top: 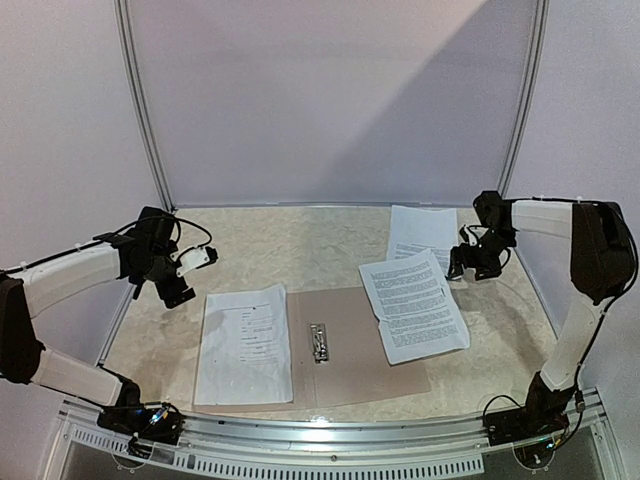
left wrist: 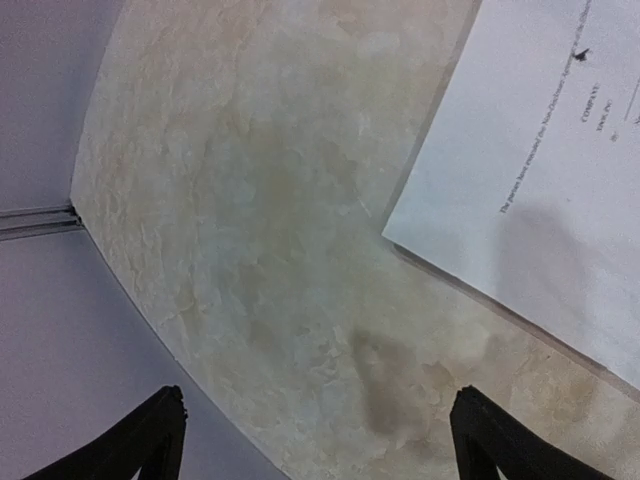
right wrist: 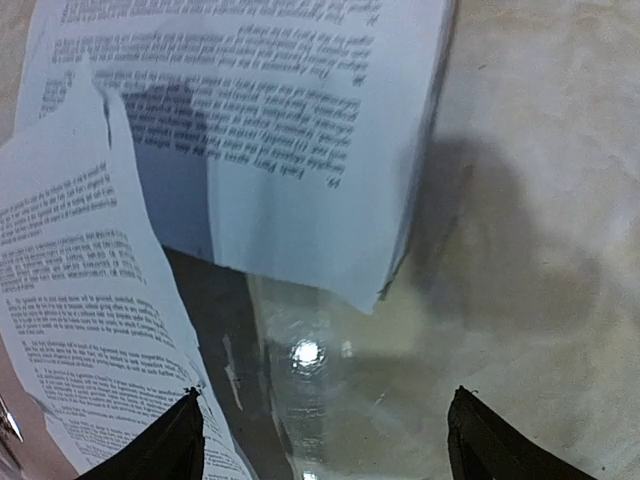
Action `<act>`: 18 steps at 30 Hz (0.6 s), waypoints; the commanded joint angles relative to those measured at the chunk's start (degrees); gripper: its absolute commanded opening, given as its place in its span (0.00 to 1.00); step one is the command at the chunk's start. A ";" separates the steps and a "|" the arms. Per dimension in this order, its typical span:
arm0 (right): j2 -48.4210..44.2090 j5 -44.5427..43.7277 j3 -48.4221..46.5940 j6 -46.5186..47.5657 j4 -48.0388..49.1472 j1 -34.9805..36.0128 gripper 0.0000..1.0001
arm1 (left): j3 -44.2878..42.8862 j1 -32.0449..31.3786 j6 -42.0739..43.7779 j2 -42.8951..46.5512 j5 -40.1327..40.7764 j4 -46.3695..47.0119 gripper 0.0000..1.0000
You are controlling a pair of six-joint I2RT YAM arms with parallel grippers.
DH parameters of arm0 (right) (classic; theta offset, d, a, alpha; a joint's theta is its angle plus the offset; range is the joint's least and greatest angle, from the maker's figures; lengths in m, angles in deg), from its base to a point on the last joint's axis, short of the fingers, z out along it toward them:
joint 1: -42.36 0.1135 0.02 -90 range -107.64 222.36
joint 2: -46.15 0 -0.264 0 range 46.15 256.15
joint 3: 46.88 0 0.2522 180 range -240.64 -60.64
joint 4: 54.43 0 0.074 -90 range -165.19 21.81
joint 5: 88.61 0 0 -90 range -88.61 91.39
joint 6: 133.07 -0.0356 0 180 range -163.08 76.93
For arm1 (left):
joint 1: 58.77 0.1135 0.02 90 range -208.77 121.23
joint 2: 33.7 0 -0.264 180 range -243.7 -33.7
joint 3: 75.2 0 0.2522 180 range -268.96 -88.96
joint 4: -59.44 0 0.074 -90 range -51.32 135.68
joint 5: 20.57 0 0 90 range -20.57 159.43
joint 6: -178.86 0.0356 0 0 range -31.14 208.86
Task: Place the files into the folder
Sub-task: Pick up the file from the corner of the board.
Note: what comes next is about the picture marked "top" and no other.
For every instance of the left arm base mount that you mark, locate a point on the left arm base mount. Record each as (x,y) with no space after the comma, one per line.
(145,424)

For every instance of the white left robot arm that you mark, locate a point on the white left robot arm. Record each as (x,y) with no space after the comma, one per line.
(40,348)

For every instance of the left aluminium frame post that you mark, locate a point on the left aluminium frame post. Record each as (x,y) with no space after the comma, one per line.
(123,17)

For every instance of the aluminium frame post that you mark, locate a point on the aluminium frame post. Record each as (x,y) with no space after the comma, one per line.
(123,17)
(526,94)

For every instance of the white text page sheet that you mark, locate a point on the white text page sheet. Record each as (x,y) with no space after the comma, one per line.
(416,312)

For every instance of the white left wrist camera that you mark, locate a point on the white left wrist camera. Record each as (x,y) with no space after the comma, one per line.
(195,258)

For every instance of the metal folder clip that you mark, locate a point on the metal folder clip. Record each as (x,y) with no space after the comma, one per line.
(319,343)

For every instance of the white paper stack remainder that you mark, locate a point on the white paper stack remainder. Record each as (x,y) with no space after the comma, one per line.
(413,230)

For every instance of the brown plastic folder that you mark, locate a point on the brown plastic folder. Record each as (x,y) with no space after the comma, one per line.
(357,370)

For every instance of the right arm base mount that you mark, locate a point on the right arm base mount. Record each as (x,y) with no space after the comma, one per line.
(514,425)

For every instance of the right aluminium frame post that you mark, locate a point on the right aluminium frame post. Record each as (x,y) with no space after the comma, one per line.
(526,94)

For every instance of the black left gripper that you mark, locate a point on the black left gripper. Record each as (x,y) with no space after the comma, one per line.
(175,294)

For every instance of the white signature page sheet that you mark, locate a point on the white signature page sheet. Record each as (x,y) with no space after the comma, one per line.
(245,355)

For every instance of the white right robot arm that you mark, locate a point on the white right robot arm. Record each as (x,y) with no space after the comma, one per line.
(603,266)

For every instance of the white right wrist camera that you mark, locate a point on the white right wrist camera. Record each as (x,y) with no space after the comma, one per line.
(471,234)

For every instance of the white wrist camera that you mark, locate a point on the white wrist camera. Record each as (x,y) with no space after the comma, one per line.
(471,234)
(195,258)

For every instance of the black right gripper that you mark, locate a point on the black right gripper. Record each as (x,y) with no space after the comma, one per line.
(475,260)

